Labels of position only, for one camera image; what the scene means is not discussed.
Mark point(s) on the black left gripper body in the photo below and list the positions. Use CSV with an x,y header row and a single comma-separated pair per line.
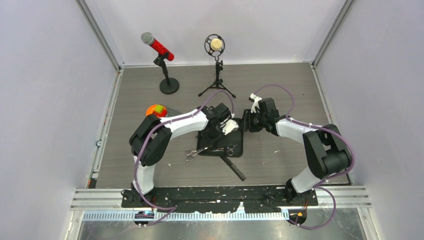
x,y
215,133

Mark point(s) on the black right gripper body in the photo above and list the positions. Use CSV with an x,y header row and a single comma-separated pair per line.
x,y
254,121

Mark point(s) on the black tool pouch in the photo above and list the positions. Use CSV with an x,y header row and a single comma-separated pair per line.
x,y
233,138

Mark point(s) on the silver thinning scissors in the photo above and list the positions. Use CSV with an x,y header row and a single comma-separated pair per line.
x,y
228,149

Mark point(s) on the silver hair scissors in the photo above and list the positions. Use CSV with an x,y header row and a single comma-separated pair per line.
x,y
191,153

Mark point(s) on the black comb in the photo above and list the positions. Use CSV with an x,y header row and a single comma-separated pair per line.
x,y
234,168

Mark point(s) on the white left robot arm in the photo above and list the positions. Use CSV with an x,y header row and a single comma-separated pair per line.
x,y
150,140

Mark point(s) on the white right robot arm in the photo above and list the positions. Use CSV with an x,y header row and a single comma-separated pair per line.
x,y
326,153

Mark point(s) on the black tripod microphone stand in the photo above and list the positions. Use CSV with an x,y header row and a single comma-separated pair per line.
x,y
218,82

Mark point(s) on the black round-base microphone stand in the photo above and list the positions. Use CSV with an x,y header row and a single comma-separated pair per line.
x,y
168,85

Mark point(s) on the lime green toy brick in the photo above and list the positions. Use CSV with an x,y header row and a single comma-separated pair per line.
x,y
160,109

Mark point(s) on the orange curved toy slide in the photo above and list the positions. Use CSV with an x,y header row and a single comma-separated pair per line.
x,y
150,111

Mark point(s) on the beige condenser microphone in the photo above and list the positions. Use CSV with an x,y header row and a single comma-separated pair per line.
x,y
214,43

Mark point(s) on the red handheld microphone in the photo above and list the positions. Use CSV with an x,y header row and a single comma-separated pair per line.
x,y
148,39

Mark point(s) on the grey studded base plate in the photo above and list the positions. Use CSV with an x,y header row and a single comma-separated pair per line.
x,y
171,112

